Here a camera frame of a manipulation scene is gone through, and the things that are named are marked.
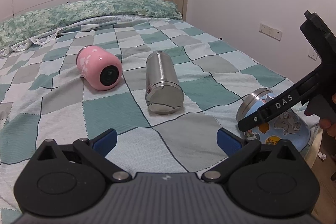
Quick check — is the blue sticker-covered steel cup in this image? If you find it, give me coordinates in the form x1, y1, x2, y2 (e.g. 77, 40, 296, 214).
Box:
236, 88, 311, 153

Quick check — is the right hand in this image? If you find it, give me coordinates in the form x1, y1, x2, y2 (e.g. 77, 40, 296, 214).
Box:
305, 95, 336, 137

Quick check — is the checkered green grey bedsheet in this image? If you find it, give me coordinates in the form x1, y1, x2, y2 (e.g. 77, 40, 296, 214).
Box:
0, 17, 320, 224

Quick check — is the pink ceramic mug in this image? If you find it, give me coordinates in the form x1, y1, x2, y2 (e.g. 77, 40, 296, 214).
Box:
76, 45, 122, 91

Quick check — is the stainless steel cylinder bottle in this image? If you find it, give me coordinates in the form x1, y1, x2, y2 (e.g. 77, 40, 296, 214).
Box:
145, 51, 184, 115

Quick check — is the green floral duvet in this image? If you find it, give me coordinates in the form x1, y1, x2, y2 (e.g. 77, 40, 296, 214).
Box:
1, 0, 182, 56

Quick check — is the white wall socket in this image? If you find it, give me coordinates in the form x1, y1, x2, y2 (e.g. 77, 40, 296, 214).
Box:
259, 23, 282, 41
307, 48, 318, 61

